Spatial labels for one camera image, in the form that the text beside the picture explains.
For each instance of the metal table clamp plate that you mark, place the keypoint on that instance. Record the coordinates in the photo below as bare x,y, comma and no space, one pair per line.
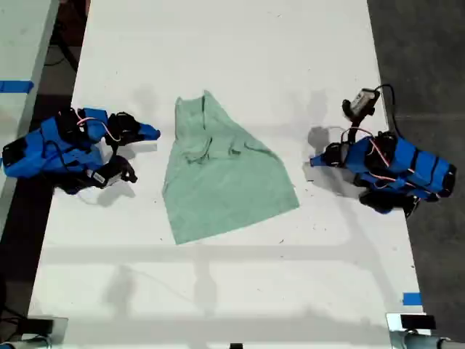
393,321
60,329

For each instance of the short blue tape strip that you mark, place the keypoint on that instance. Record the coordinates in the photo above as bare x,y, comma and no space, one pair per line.
412,299

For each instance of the black camera box white label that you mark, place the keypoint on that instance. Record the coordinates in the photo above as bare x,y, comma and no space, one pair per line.
361,100
101,178

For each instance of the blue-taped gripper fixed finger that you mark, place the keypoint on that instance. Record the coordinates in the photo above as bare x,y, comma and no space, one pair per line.
319,158
147,131

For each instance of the pale green T-shirt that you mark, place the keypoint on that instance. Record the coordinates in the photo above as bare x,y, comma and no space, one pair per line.
218,181

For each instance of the small black clip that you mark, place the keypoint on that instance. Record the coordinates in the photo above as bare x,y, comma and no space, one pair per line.
236,346

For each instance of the grey metal pipe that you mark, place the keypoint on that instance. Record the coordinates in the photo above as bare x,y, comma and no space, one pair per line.
425,342

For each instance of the white side table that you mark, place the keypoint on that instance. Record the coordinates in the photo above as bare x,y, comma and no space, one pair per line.
18,43

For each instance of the long blue tape strip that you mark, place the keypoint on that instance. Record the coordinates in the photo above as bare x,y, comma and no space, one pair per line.
14,86

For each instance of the black camera stalk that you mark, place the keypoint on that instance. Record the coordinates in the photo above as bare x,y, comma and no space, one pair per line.
354,129
125,169

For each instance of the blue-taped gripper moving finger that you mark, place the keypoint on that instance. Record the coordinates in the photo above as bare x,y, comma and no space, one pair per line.
320,163
131,141

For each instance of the small black box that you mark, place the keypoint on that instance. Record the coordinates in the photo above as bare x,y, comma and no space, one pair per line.
417,321
40,326

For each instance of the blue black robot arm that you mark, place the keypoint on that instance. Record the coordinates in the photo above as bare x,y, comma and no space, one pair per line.
34,152
407,167

